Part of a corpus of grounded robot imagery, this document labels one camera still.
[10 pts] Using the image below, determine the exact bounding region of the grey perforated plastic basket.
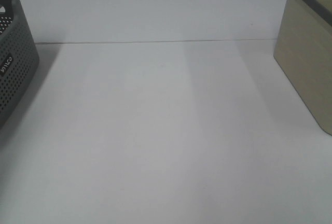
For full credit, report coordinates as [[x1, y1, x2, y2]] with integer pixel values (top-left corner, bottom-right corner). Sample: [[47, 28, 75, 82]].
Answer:
[[1, 0, 39, 126]]

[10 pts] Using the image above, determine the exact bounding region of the beige plastic bin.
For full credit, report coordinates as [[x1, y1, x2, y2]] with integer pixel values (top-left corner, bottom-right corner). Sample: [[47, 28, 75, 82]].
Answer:
[[273, 0, 331, 134]]

